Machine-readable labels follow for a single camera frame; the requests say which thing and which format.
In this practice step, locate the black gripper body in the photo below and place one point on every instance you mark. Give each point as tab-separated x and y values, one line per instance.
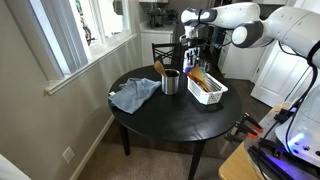
193	43

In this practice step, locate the stainless steel utensil holder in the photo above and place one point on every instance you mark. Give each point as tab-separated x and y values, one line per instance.
170	85

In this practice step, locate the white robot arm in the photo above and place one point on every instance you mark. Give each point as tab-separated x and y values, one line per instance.
286	26

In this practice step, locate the light wooden spoon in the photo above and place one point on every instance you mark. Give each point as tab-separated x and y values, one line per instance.
159	67

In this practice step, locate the white wipes canister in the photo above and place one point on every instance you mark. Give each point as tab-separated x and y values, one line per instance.
185	65

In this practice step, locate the clear glass measuring cup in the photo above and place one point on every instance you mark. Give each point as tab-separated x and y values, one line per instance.
204	66

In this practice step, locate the red silicone spatula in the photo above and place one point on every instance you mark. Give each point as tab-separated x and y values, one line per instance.
189	76

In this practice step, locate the light wooden spatula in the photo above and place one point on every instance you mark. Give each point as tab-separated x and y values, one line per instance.
198	75

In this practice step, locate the black wooden chair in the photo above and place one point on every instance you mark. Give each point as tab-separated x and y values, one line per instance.
166	46

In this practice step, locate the white counter cabinet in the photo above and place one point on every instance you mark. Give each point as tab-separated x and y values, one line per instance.
153	41

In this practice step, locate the white plastic basket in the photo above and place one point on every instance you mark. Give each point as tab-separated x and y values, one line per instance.
205	96

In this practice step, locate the white kitchen cabinet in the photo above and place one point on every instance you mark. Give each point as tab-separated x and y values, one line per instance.
240	63

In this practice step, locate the black coffee maker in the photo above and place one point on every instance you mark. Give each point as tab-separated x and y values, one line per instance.
155	18

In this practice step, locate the round black wooden table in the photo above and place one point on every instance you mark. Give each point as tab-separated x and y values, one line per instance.
173	116

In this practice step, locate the light blue cloth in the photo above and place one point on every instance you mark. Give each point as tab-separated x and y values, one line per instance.
135	95

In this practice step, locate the white panel door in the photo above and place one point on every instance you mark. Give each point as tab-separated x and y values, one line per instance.
276	76

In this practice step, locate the black orange bar clamp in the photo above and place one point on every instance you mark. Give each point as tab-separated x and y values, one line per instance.
252	122
245	130

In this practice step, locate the light wooden stand table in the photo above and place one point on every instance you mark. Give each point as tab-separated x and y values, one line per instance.
238	165

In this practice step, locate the metal robot mounting plate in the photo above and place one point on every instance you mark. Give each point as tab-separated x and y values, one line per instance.
266	156

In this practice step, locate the white framed window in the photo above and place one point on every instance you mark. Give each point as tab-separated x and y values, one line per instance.
63	36

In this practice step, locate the white furniture edge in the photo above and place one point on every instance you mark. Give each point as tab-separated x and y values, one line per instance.
10	170

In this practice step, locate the white wall outlet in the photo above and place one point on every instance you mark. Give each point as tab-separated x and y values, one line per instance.
68	154

